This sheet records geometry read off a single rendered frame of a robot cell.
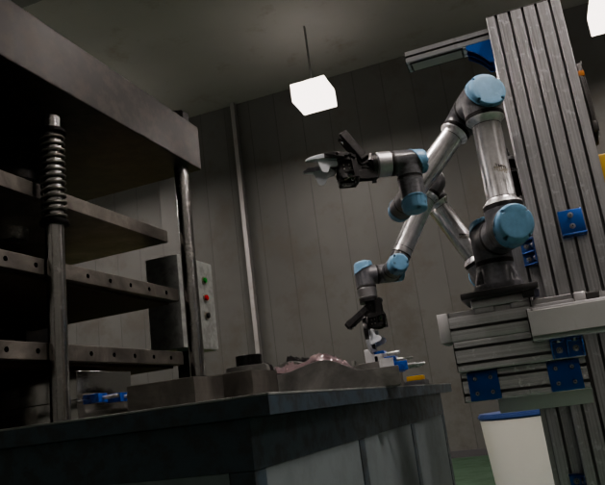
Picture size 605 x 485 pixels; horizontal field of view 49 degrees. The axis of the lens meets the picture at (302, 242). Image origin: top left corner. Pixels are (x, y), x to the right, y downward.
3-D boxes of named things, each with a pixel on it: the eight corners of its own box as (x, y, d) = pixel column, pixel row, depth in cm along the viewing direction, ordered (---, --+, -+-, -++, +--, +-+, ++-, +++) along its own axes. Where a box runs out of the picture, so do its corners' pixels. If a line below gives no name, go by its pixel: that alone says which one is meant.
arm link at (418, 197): (421, 217, 200) (415, 184, 203) (432, 206, 190) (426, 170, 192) (396, 220, 199) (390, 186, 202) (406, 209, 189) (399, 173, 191)
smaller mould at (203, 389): (225, 402, 149) (222, 376, 151) (195, 405, 138) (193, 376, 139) (161, 411, 155) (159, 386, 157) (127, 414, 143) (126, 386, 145)
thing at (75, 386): (133, 424, 218) (130, 371, 222) (78, 430, 193) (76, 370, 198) (14, 440, 234) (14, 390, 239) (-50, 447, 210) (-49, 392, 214)
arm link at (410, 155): (432, 170, 192) (426, 142, 194) (395, 173, 191) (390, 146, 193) (424, 179, 200) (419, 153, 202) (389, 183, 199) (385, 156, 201)
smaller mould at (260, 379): (279, 397, 167) (276, 370, 169) (254, 399, 154) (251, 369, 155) (210, 407, 174) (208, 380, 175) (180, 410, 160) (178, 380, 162)
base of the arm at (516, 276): (526, 291, 208) (519, 260, 210) (524, 284, 194) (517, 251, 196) (477, 298, 212) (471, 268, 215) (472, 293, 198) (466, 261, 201)
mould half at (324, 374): (395, 386, 214) (390, 352, 217) (401, 384, 189) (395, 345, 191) (243, 405, 216) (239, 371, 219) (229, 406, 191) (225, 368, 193)
